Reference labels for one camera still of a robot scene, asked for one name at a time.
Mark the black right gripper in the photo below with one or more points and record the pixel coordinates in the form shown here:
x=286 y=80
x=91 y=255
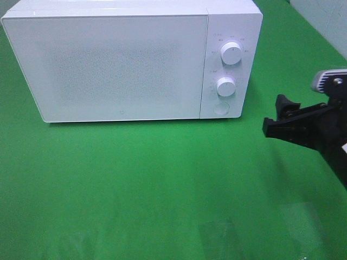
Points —
x=325 y=131

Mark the white microwave oven body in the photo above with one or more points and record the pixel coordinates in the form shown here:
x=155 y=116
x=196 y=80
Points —
x=227 y=21

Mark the white microwave knob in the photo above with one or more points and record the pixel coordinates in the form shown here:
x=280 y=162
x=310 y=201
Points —
x=226 y=86
x=231 y=53

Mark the white microwave door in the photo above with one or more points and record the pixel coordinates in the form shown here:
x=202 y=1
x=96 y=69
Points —
x=112 y=68

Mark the round door release button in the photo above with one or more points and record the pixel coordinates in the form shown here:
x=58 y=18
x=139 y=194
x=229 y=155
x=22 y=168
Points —
x=221 y=108

